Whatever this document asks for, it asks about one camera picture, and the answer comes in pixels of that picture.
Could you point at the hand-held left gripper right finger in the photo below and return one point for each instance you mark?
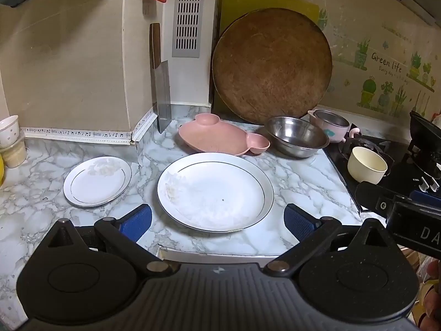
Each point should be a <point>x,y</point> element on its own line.
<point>299,220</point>

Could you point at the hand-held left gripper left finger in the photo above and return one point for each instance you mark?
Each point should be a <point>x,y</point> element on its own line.
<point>136,220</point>

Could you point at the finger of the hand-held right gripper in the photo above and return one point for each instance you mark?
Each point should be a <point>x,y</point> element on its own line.
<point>427,196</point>
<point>377,200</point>

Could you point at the cream bowl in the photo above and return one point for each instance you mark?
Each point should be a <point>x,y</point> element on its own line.
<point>367,165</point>

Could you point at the stainless steel bowl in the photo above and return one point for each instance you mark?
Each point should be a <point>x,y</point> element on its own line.
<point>296,138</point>

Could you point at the large white plate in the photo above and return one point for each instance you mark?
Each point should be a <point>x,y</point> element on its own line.
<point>215,193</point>

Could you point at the pink steel-lined cup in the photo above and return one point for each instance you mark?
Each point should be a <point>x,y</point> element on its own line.
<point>330,127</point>

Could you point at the pink divided plate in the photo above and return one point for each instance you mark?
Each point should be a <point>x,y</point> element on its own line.
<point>213,134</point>

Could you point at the person's right hand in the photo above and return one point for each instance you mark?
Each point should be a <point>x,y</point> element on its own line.
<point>434,293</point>

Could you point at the black gas stove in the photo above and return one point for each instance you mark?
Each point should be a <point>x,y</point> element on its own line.
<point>401,176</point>

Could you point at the small white plate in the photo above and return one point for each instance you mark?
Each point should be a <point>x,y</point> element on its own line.
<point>97,181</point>

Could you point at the white patterned edge tape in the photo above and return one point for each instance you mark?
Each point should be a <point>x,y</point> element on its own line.
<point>69,133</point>

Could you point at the beige cup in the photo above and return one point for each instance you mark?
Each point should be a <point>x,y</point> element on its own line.
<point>13,155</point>

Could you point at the yellow bowl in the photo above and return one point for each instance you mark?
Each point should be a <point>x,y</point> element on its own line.
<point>1,172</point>

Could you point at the white patterned cup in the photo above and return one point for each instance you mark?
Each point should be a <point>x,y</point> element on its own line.
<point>7,131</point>

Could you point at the round wooden cutting board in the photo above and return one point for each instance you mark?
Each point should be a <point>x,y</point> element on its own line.
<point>272,65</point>

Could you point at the grey vent grille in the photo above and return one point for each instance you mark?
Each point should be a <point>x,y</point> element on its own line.
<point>187,13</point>

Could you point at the yellow-green cutting board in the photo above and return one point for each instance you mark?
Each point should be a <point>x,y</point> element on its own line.
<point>237,7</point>

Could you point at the plant wall sticker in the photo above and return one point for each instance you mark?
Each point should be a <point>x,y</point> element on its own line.
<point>386,72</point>

